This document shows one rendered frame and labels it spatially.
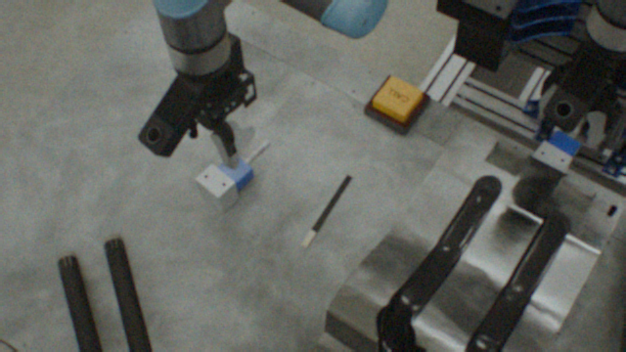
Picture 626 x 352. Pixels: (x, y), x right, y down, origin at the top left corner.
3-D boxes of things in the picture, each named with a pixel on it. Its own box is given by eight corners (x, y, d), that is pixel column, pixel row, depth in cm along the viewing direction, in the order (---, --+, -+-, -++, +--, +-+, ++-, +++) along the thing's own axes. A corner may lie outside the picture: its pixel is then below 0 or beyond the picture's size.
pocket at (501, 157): (494, 151, 121) (498, 138, 118) (525, 167, 120) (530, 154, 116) (480, 173, 119) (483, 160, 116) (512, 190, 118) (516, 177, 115)
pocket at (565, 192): (558, 185, 118) (564, 172, 115) (591, 202, 116) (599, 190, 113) (545, 207, 116) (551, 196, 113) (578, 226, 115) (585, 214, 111)
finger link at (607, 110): (620, 131, 108) (621, 84, 102) (614, 138, 107) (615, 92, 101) (588, 119, 111) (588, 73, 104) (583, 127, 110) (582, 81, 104)
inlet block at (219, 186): (258, 142, 129) (255, 123, 125) (281, 159, 127) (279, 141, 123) (200, 196, 125) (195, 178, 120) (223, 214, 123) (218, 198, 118)
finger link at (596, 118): (624, 131, 114) (626, 84, 107) (604, 158, 112) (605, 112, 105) (604, 123, 116) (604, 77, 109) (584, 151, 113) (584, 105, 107)
